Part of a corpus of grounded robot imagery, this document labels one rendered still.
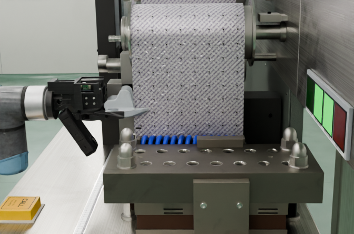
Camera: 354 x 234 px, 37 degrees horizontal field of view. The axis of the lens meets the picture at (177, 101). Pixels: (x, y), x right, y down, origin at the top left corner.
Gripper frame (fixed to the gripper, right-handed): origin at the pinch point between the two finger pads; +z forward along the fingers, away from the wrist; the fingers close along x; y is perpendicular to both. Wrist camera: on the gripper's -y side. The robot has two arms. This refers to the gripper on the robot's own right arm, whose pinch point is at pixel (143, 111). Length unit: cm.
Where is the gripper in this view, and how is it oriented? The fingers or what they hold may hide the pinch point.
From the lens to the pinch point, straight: 113.7
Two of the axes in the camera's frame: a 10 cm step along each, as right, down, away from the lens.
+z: 10.0, -0.1, -0.3
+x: 0.3, -2.5, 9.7
